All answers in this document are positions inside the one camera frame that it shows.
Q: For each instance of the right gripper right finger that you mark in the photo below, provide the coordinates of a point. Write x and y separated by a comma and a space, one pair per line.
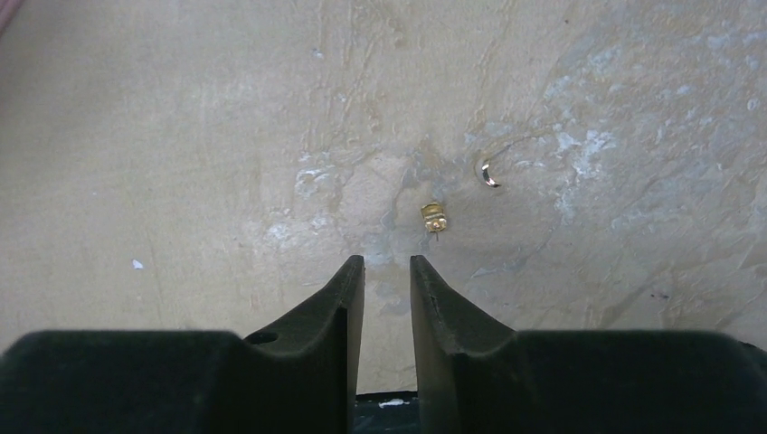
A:
477, 375

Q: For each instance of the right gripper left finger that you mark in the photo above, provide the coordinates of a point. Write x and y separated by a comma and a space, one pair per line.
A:
295, 375

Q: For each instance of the small gold earring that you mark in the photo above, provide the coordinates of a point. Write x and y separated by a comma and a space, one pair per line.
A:
434, 218

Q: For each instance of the small silver earring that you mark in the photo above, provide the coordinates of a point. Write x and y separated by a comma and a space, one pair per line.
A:
486, 175

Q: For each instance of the pink jewelry box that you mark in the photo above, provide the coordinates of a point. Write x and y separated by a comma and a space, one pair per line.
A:
8, 10

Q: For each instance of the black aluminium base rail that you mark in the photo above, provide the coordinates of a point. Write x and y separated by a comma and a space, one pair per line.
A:
387, 413

